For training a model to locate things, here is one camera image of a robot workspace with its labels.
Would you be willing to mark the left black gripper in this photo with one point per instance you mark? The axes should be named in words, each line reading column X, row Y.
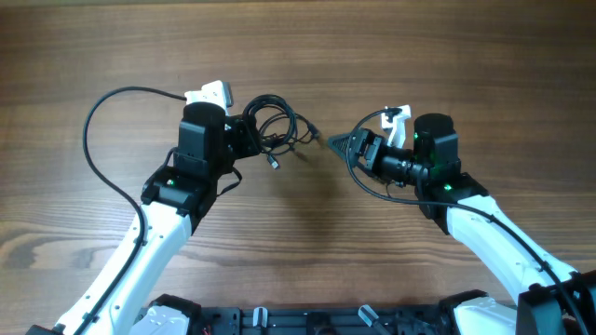
column 243, row 128

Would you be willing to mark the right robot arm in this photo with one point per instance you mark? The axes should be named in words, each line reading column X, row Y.
column 549, row 295

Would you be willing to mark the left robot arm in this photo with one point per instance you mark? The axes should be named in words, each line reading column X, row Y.
column 173, row 202

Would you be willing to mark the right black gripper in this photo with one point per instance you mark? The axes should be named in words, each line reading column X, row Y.
column 364, row 138

